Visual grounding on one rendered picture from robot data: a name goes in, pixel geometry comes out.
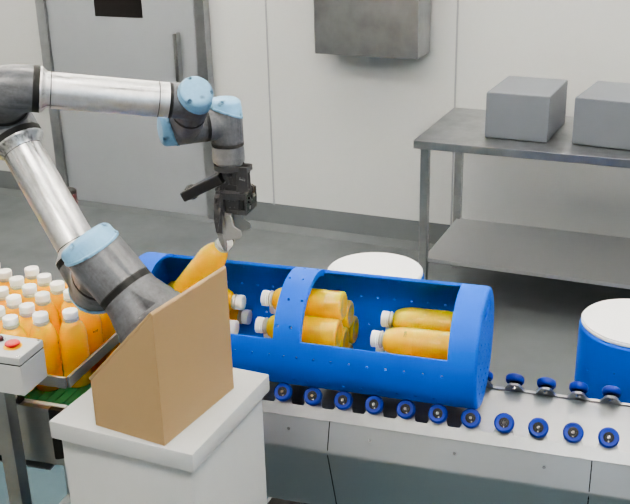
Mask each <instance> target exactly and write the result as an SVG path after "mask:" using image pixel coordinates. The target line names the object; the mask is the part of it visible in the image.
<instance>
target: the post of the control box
mask: <svg viewBox="0 0 630 504"><path fill-rule="evenodd" d="M0 450H1V456H2V462H3V468H4V474H5V479H6V485H7V491H8V497H9V503H10V504H32V499H31V493H30V486H29V480H28V474H27V468H26V461H25V455H24V449H23V443H22V436H21V430H20V424H19V418H18V411H17V405H16V399H15V394H9V393H3V392H0Z"/></svg>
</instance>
